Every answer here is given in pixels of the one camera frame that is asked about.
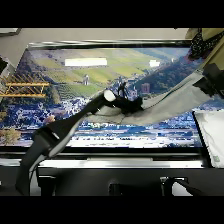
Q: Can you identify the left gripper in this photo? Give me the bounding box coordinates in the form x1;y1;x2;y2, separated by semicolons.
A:
113;95;145;114

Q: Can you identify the grey shirt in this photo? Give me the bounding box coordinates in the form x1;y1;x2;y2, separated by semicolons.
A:
87;70;215;128

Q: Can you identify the white garment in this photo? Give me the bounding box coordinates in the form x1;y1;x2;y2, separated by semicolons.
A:
193;109;224;169

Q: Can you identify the black dotted garment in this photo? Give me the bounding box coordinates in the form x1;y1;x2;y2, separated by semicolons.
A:
187;29;224;61

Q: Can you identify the silver frame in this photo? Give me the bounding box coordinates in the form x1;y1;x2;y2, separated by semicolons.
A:
0;146;224;197

